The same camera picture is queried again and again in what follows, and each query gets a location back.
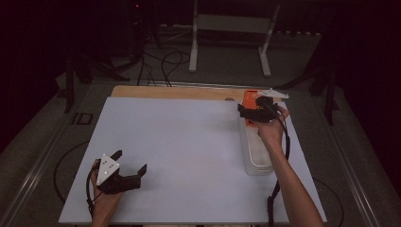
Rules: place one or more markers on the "person's right hand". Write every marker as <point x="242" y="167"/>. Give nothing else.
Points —
<point x="271" y="134"/>

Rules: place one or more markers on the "black rectangular floor frame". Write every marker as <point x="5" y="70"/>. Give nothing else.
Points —
<point x="82" y="118"/>

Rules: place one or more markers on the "metal floor rail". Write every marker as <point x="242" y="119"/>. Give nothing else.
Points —
<point x="34" y="171"/>
<point x="350" y="176"/>

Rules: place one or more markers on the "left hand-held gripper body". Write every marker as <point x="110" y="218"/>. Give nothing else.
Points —
<point x="108" y="178"/>

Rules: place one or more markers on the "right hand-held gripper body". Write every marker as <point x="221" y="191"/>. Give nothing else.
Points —
<point x="265" y="112"/>

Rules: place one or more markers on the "orange phone case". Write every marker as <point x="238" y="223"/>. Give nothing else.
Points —
<point x="250" y="98"/>

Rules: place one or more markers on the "black tripod stand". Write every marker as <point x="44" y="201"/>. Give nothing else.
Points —
<point x="71" y="85"/>
<point x="329" y="94"/>

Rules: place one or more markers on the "person's left hand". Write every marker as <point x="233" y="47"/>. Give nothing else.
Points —
<point x="105" y="203"/>

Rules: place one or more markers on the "white translucent plastic container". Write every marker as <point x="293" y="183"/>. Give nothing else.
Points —
<point x="257" y="154"/>

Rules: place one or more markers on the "white metal stand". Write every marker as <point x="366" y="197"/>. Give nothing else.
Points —
<point x="233" y="23"/>

